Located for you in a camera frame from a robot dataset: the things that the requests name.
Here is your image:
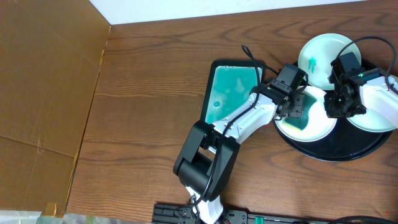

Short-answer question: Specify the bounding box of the brown cardboard sheet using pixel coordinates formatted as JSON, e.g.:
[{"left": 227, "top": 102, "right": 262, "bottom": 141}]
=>
[{"left": 1, "top": 0, "right": 111, "bottom": 217}]

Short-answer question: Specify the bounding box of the white plate with green stain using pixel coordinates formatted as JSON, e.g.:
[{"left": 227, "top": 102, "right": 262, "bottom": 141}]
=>
[{"left": 275, "top": 86, "right": 337, "bottom": 142}]

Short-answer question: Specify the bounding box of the near mint green plate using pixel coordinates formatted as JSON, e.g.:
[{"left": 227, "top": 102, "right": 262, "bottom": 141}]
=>
[{"left": 347, "top": 109, "right": 396, "bottom": 133}]

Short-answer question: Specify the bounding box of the black tray with green water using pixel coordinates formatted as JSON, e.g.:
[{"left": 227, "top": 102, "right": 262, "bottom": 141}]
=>
[{"left": 200, "top": 59, "right": 264, "bottom": 134}]

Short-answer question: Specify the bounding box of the round black serving tray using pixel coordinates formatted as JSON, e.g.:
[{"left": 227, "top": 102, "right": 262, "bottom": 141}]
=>
[{"left": 271, "top": 55, "right": 396, "bottom": 162}]

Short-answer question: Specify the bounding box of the green yellow sponge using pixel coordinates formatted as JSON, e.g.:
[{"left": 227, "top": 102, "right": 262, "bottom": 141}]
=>
[{"left": 282, "top": 93, "right": 317, "bottom": 131}]

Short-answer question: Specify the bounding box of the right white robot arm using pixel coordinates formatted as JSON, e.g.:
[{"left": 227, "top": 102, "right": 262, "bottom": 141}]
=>
[{"left": 325, "top": 68, "right": 397, "bottom": 132}]

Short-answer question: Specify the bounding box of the far mint green plate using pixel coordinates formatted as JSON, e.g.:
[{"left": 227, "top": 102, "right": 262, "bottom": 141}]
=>
[{"left": 298, "top": 33, "right": 352, "bottom": 90}]

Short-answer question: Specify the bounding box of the mint green plate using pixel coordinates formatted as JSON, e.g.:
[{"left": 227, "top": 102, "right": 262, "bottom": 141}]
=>
[
  {"left": 347, "top": 109, "right": 396, "bottom": 133},
  {"left": 298, "top": 33, "right": 352, "bottom": 90}
]

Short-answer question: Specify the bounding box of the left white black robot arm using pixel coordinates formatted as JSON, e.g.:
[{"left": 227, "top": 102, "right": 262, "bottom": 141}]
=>
[{"left": 173, "top": 83, "right": 304, "bottom": 223}]

